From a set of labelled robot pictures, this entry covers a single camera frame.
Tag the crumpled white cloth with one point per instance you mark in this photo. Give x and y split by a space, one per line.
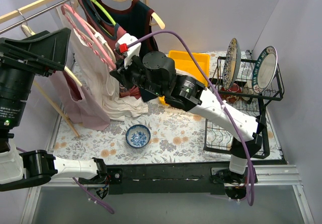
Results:
125 108

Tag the floral patterned plate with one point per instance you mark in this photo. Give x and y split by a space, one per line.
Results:
231 64

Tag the green rimmed white plate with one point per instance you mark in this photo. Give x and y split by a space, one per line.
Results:
264 69

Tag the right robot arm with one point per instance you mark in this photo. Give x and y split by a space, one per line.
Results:
156 73

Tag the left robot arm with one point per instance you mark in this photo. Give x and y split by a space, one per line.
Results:
33 168

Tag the wooden clothes rack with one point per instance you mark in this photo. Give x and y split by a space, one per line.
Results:
32 6

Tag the pink tank top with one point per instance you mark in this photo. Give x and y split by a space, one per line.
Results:
79 104

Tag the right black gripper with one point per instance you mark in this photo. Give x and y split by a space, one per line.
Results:
121 71

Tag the navy maroon tank top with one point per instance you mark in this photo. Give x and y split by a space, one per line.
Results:
147 46

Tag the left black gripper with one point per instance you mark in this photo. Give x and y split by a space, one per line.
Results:
27 61

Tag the cream plastic hanger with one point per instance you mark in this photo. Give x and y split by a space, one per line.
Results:
24 26

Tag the blue white ceramic bowl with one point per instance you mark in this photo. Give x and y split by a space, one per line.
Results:
137 136

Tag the pink plastic hanger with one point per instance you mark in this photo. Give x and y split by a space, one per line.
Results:
88 35

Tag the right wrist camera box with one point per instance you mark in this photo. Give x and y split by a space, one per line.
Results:
128 47

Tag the yellow plastic bin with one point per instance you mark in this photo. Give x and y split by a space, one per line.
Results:
184 62

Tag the lime green hanger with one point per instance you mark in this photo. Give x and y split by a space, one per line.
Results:
98 17

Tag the black wire dish rack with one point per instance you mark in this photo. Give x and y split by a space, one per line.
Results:
246 103

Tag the cream white tank top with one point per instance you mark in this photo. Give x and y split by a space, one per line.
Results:
95 72

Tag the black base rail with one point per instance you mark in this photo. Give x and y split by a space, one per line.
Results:
203 177

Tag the floral tablecloth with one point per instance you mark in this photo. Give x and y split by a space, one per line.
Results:
176 137

